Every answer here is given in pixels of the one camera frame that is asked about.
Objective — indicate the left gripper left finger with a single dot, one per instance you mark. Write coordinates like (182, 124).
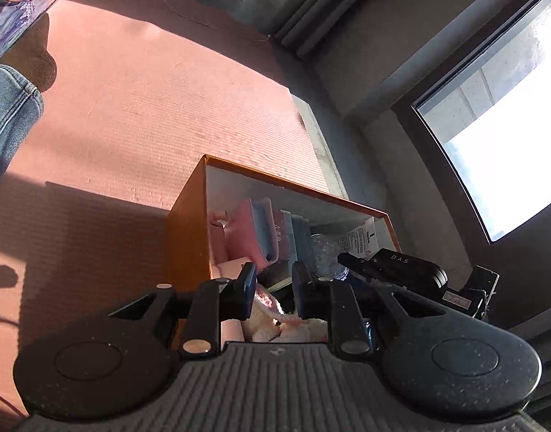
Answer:
(239, 294)

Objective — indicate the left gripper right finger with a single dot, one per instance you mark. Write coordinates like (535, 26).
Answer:
(312, 296)

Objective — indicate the pink power bank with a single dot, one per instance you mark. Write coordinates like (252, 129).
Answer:
(232, 268)

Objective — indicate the crochet bunny toy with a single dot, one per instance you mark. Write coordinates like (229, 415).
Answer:
(268, 323)

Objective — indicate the round clear lid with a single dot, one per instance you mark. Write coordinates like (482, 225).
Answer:
(326, 250)

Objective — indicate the white tube bottle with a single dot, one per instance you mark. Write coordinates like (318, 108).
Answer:
(362, 240)

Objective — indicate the pink notebook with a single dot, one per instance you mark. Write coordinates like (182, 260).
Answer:
(250, 232)

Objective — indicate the black box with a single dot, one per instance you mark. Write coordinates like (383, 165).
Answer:
(276, 276)

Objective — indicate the dark red small box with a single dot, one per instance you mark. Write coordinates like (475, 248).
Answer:
(285, 236)

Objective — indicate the orange storage box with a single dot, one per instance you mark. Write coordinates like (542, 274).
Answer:
(195, 244)

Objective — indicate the pink floor mat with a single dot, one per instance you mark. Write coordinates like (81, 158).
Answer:
(144, 89)

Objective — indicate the grey curtain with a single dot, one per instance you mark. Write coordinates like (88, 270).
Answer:
(300, 25)

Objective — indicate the blue jeans leg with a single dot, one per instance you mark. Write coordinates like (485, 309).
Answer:
(21, 106)

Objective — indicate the brown sock foot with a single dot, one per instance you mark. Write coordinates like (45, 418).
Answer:
(30, 56)

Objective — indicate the dark window frame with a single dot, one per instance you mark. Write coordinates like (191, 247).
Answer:
(481, 122)

